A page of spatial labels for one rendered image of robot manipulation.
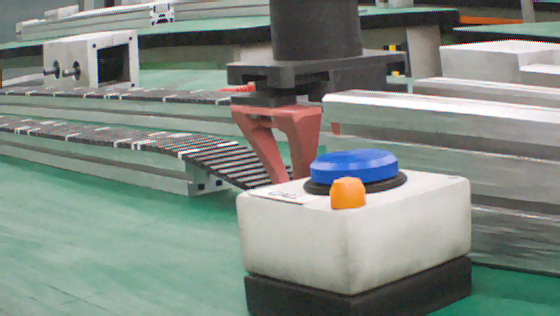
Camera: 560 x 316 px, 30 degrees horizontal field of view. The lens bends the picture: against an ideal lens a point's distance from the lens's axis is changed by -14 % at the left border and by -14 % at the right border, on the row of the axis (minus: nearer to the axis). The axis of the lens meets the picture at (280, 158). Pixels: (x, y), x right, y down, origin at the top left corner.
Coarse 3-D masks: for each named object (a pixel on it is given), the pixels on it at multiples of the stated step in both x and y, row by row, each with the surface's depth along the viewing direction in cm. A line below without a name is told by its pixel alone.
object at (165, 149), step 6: (198, 138) 90; (204, 138) 90; (210, 138) 90; (216, 138) 90; (222, 138) 90; (174, 144) 89; (180, 144) 88; (186, 144) 88; (192, 144) 88; (198, 144) 88; (156, 150) 88; (162, 150) 88; (168, 150) 87
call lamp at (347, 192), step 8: (336, 184) 50; (344, 184) 49; (352, 184) 49; (360, 184) 50; (336, 192) 50; (344, 192) 49; (352, 192) 49; (360, 192) 50; (336, 200) 50; (344, 200) 49; (352, 200) 49; (360, 200) 50; (344, 208) 49
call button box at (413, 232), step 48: (288, 192) 54; (384, 192) 52; (432, 192) 52; (240, 240) 55; (288, 240) 52; (336, 240) 50; (384, 240) 50; (432, 240) 52; (288, 288) 53; (336, 288) 50; (384, 288) 51; (432, 288) 52
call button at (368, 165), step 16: (320, 160) 54; (336, 160) 53; (352, 160) 53; (368, 160) 53; (384, 160) 53; (320, 176) 53; (336, 176) 52; (352, 176) 52; (368, 176) 52; (384, 176) 53
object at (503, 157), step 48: (336, 96) 67; (384, 96) 65; (432, 96) 64; (480, 96) 67; (528, 96) 64; (336, 144) 68; (384, 144) 65; (432, 144) 63; (480, 144) 60; (528, 144) 57; (480, 192) 59; (528, 192) 56; (480, 240) 59; (528, 240) 56
